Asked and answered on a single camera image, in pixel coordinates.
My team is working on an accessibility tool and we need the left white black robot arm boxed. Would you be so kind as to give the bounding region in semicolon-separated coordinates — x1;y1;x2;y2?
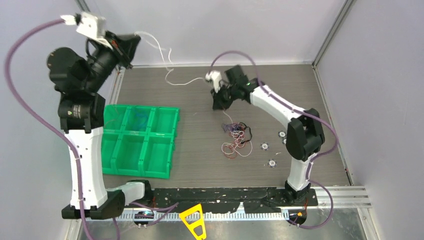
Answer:
46;31;154;220

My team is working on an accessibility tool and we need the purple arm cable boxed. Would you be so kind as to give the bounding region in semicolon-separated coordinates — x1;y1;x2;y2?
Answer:
209;50;339;231
3;18;180;240

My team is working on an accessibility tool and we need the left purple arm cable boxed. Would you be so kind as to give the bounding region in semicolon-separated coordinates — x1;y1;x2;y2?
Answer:
3;18;180;240

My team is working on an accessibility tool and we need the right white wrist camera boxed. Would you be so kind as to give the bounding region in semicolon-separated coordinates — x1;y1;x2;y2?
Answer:
205;70;222;93

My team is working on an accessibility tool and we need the blue poker chip near front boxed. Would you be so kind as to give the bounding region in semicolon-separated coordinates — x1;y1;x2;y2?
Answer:
267;159;277;168

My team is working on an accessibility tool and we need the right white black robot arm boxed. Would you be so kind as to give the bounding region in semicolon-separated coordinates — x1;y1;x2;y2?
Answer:
205;65;325;205

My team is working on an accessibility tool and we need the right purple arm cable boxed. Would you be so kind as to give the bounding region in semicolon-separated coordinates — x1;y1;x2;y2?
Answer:
209;50;339;231

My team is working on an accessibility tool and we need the multicolour cable bundle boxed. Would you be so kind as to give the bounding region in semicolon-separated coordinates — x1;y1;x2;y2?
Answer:
221;110;254;159

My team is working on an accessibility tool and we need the grey poker chip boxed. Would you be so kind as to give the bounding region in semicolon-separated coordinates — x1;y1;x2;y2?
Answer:
278;131;286;139

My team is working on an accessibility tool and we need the yellow triangular plastic piece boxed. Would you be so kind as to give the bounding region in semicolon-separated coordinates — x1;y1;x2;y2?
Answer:
179;203;207;240

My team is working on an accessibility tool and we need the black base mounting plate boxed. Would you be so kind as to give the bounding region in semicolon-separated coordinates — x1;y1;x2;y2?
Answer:
135;187;318;214

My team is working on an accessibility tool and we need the white thin wire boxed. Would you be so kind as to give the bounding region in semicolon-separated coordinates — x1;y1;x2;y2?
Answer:
134;30;208;87

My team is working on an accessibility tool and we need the white slotted cable duct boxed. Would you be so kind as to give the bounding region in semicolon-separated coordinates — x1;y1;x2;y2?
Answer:
116;210;289;221

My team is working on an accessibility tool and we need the green six-compartment tray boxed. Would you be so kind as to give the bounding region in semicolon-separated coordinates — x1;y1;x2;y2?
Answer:
101;104;180;179

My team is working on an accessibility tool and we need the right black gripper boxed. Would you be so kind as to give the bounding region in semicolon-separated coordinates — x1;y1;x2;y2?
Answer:
211;81;239;110

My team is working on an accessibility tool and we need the blue thin wire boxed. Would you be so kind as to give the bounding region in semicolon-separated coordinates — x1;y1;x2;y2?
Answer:
134;111;150;130

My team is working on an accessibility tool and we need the blue white poker chip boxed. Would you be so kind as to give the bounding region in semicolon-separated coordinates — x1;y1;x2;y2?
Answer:
260;142;269;151

